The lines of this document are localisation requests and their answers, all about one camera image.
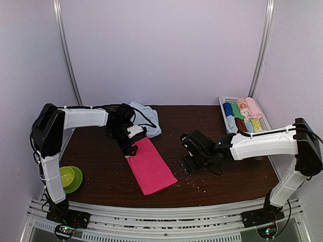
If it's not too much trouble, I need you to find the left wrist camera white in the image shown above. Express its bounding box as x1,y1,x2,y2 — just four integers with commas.
127,125,147,139

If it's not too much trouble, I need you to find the aluminium post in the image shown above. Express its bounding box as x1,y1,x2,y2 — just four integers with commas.
248,0,276,99
52,0,83,106

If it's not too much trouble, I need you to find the yellow rolled towel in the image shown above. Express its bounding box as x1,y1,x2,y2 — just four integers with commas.
250,119,263,133

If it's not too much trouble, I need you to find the dark red rolled towel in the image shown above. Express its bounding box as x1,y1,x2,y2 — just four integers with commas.
235,118,248,133

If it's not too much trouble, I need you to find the green bowl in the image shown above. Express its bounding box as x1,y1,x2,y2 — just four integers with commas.
60,166,75,189

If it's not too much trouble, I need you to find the green plate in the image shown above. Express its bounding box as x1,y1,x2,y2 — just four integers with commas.
63,166,83,194

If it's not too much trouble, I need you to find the white plastic basket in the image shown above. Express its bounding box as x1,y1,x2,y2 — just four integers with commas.
219,96,271,133

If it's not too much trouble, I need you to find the light pink rolled towel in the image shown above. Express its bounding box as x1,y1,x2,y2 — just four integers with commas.
245,97,262,119

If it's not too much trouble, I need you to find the magenta pink towel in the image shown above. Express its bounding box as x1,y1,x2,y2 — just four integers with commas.
126,138,178,196

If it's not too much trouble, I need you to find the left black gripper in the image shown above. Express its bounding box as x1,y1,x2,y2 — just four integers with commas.
107,124,138,156

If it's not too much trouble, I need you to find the right aluminium post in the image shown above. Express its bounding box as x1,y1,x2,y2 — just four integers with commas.
248,0,276,99

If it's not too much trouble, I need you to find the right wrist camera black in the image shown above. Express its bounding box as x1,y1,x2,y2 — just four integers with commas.
180,130,212,156

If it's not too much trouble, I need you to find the left aluminium post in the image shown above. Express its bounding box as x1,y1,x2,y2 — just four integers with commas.
52,0,83,106

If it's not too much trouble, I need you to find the light blue rolled towel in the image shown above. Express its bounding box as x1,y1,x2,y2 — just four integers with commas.
226,115,238,133

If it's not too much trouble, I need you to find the aluminium front rail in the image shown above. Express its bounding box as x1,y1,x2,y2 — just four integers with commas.
18,199,311,241

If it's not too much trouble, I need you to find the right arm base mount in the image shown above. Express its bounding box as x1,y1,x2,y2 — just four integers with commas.
241,205,285,228

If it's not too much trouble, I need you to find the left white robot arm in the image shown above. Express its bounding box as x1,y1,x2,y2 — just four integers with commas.
30,103,146,204

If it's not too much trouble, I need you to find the cartoon print rolled towel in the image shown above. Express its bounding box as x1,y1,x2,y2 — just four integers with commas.
237,98,250,119

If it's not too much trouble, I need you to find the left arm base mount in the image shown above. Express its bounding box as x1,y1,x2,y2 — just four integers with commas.
46,207,91,229

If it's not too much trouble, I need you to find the green rolled towel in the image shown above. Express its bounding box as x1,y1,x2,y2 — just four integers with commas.
231,103,245,121

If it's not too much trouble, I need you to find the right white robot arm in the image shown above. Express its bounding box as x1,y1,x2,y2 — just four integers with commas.
179,118,322,223

